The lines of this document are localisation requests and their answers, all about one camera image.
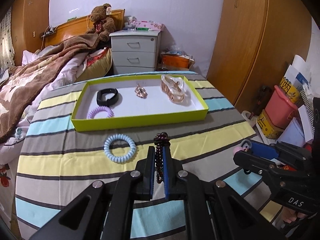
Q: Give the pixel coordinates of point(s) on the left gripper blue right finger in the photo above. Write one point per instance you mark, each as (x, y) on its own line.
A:
(173, 187)

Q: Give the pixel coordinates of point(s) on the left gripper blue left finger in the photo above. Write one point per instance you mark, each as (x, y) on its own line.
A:
(145, 182)

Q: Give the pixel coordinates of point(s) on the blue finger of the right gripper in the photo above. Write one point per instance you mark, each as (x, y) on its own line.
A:
(252, 164)
(259, 149)

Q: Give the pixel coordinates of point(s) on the black wristband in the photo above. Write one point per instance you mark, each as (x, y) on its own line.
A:
(107, 97)

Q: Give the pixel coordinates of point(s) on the translucent pink hair claw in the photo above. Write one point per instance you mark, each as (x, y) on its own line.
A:
(173, 87)

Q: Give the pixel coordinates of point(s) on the right hand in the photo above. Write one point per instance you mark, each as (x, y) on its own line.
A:
(289, 215)

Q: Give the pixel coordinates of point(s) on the yellow tin box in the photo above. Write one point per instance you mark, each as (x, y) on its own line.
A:
(267, 127)

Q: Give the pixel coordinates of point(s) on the pink plastic bucket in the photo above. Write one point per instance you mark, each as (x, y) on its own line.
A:
(280, 109)

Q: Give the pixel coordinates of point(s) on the green shallow tray box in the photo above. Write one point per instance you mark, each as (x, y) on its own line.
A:
(131, 111)

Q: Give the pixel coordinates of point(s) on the striped tablecloth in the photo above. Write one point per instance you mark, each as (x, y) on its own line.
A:
(57, 162)

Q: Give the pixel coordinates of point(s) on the wooden wardrobe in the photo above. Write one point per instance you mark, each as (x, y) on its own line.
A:
(255, 43)

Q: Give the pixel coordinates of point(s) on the orange storage box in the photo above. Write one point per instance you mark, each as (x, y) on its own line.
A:
(177, 61)

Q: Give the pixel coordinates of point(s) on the grey three drawer nightstand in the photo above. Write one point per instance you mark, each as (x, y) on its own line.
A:
(135, 51)

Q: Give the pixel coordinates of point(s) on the lilac floral duvet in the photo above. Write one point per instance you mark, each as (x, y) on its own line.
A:
(11, 149)

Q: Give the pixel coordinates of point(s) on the pink floral box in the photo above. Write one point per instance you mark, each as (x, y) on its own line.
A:
(149, 26)

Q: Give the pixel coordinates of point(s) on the brown fleece blanket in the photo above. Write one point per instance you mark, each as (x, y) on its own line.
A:
(26, 82)

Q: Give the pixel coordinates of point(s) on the brown teddy bear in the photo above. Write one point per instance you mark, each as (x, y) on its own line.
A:
(103, 23)

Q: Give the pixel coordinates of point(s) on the wooden bed headboard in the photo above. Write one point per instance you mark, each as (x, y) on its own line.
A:
(79, 26)

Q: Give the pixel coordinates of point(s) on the patterned window curtain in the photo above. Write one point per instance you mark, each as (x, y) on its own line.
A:
(7, 52)

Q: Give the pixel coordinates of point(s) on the tall wooden cabinet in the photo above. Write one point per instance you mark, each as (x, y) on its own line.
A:
(29, 19)

